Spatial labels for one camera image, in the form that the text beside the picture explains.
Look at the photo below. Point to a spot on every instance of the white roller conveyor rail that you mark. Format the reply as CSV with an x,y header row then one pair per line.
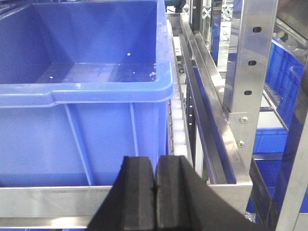
x,y
177,132

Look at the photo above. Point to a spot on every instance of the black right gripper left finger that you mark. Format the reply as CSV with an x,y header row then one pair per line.
x,y
129,205

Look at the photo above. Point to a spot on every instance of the blue plastic bin right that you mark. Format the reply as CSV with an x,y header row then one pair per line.
x,y
82,84

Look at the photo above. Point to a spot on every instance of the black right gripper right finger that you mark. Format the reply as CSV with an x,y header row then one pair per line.
x,y
185,203

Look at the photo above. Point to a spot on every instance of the steel shelf upright post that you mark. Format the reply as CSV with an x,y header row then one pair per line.
x,y
252,25

